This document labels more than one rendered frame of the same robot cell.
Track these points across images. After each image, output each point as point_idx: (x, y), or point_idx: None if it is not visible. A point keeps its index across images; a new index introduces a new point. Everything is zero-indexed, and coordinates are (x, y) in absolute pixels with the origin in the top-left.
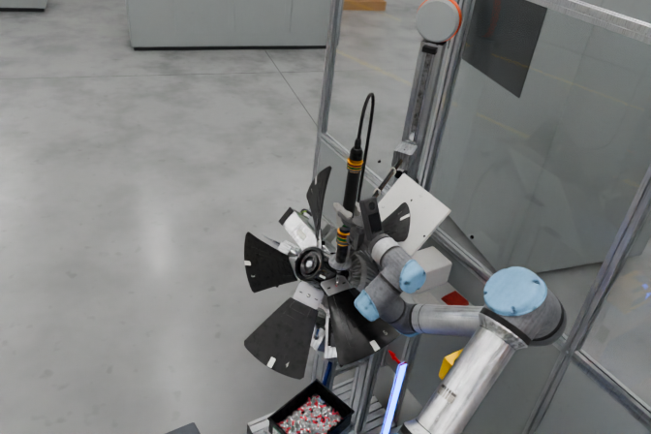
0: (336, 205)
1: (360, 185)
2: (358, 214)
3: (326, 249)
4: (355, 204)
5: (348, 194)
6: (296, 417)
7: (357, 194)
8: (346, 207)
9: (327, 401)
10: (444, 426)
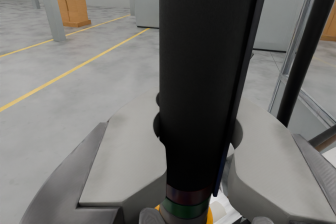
0: (139, 95)
1: (308, 40)
2: (232, 193)
3: (221, 188)
4: (234, 115)
5: (164, 2)
6: None
7: (285, 86)
8: (163, 115)
9: None
10: None
